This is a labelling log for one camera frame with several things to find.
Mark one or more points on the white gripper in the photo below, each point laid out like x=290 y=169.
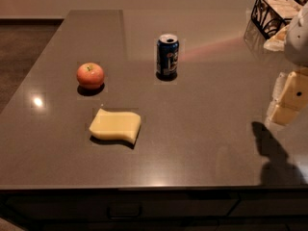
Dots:
x=297 y=42

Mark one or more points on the blue pepsi can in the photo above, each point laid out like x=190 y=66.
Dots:
x=167 y=56

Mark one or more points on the yellow sponge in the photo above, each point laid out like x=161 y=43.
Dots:
x=116 y=126

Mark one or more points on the snack packets in basket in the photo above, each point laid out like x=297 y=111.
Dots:
x=277 y=21

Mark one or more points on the red apple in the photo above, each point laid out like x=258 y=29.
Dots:
x=90 y=76

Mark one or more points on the dark cabinet drawer front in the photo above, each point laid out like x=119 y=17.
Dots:
x=105 y=207

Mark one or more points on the black wire basket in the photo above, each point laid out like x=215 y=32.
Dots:
x=259 y=13

